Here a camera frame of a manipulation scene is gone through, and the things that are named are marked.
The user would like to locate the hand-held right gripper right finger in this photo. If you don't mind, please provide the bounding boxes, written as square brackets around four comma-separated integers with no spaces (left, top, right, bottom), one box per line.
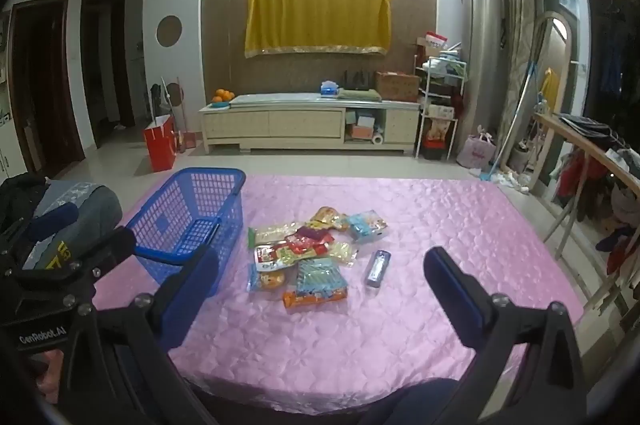
[422,246,588,425]

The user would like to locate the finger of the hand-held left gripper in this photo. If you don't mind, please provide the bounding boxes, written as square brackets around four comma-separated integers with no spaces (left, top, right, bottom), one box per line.
[60,227,137,286]

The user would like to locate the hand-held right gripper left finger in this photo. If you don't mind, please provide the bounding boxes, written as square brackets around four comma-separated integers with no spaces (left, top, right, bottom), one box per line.
[70,249,221,425]

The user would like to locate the cake packet with blue ends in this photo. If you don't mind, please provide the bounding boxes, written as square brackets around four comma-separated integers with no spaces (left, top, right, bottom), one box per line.
[246,262,291,295]

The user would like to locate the blue chewing gum bottle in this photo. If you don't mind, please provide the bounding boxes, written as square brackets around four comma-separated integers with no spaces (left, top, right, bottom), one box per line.
[362,249,392,291]

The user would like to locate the red and white snack packet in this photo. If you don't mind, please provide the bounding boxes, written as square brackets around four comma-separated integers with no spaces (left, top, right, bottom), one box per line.
[254,242,301,273]

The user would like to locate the cracker packet with green ends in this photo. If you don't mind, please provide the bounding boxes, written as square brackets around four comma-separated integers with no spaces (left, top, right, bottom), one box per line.
[247,224,301,251]

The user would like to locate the blue plastic basket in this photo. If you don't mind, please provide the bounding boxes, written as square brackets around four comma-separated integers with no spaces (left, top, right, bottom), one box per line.
[122,168,247,301]

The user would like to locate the light blue snack packet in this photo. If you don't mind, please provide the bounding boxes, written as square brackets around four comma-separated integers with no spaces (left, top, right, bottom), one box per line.
[346,211,389,242]

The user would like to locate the clear pale snack packet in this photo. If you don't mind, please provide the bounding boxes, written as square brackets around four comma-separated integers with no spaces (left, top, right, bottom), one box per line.
[327,241,360,267]

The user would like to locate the teal striped snack packet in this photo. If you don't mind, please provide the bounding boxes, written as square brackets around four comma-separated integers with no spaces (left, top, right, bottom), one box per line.
[295,257,348,298]

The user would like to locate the purple and yellow snack packet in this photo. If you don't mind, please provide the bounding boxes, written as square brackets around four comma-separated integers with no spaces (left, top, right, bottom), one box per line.
[297,225,331,242]

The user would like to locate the shiny gold snack packet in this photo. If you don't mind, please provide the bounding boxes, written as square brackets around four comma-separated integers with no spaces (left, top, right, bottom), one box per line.
[310,206,348,231]

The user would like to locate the person's left hand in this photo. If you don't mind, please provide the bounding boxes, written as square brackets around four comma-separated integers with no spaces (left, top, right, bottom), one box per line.
[30,349,68,406]

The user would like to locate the grey bag with yellow print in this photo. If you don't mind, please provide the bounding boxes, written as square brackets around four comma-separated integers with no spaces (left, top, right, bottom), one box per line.
[20,180,123,273]

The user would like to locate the pink quilted cloth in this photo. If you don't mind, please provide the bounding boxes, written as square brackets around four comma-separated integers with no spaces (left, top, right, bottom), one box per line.
[92,172,586,416]

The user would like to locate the black jacket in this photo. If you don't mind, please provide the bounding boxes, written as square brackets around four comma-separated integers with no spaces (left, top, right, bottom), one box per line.
[0,175,51,236]

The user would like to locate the red paper bag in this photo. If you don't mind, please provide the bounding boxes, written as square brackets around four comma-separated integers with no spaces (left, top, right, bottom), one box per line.
[144,115,177,172]

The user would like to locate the person's leg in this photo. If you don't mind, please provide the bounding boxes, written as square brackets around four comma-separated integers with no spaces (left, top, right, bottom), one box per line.
[350,377,468,425]

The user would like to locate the mop with blue head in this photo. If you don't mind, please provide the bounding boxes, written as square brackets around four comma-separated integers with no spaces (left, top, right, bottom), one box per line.
[480,60,538,181]

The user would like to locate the pink bag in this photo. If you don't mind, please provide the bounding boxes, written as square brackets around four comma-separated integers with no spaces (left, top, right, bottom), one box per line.
[456,132,497,170]

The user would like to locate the red printed box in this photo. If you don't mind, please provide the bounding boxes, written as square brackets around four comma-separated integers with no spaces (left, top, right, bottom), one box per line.
[422,120,453,158]

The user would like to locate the white metal shelf rack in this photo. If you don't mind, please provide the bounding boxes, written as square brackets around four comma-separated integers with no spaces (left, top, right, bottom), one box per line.
[414,58,468,161]

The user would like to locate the pile of clothes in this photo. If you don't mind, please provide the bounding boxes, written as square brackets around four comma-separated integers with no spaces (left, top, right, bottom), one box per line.
[550,145,640,276]

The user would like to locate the beige television cabinet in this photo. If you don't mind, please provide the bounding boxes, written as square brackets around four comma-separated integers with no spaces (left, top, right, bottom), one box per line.
[199,92,422,156]

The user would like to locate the dark wooden door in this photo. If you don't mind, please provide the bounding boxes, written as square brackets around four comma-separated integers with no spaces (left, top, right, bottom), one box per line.
[10,0,83,171]
[80,0,136,131]

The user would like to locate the brown cardboard box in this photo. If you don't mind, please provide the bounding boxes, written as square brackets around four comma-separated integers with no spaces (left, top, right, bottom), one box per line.
[375,72,421,102]

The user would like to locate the green folded cloth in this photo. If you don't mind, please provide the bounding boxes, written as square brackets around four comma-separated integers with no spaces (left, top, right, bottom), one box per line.
[336,88,382,102]

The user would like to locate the silver standing air conditioner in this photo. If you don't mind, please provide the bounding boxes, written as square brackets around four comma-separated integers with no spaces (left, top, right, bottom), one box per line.
[460,0,503,141]

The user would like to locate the red and white box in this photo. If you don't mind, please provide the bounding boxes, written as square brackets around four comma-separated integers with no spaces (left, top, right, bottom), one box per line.
[424,32,447,56]

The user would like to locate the arched floor mirror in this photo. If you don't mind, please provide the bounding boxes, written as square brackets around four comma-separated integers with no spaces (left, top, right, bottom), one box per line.
[502,11,573,196]

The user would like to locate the beige patterned curtain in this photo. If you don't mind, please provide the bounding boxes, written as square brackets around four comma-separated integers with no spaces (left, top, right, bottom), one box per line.
[492,0,538,156]

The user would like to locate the yellow television cover cloth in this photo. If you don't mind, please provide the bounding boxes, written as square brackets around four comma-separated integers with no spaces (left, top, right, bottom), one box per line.
[244,0,392,58]

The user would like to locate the brown round wall disc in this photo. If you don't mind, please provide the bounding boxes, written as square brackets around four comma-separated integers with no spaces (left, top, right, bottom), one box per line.
[156,15,183,48]

